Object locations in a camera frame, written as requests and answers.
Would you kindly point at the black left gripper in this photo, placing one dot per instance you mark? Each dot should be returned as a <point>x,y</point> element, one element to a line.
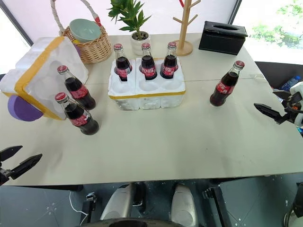
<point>4,175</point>

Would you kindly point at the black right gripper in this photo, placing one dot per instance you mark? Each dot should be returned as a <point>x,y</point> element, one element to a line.
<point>290,113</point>

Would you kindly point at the glass cola bottle red label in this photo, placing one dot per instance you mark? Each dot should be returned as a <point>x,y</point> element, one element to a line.
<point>79,92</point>
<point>80,118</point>
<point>223,88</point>
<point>148,67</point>
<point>123,65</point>
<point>169,66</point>

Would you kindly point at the tipped white foam box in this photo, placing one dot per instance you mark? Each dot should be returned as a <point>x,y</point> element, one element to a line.
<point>41,78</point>

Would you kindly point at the black tissue box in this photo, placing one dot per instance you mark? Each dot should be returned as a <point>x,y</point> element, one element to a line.
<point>219,41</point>

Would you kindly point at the white foam bottle tray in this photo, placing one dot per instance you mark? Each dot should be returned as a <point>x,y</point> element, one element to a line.
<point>124,91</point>

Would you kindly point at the plastic water bottle blue label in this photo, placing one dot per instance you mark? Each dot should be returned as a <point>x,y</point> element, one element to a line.
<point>290,83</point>

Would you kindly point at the black container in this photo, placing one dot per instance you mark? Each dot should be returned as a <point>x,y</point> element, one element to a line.
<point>267,73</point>

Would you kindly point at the wooden mug tree stand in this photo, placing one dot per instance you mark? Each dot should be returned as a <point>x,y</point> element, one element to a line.
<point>183,45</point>

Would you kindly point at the silver rounded robot leg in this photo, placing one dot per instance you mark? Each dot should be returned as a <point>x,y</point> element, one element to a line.
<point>118,203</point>
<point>183,205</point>

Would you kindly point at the small yellow item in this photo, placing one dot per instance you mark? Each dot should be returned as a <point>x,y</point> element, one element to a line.
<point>76,42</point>

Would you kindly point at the dark rounded robot torso edge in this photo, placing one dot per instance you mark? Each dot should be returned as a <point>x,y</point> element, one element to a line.
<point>132,223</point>

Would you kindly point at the woven wicker basket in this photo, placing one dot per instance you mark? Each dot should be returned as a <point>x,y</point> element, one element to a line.
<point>95,50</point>

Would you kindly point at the pale green bowl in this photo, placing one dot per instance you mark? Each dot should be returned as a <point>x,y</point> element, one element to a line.
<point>85,29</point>

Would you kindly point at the green potted plant white pot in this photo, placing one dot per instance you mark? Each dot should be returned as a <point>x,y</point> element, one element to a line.
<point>139,45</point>

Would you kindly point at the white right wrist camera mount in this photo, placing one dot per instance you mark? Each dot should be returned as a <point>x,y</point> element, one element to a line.
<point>297,88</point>

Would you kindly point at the black table leg bracket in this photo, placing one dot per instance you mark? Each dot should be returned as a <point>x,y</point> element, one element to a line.
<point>219,205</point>
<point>89,208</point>

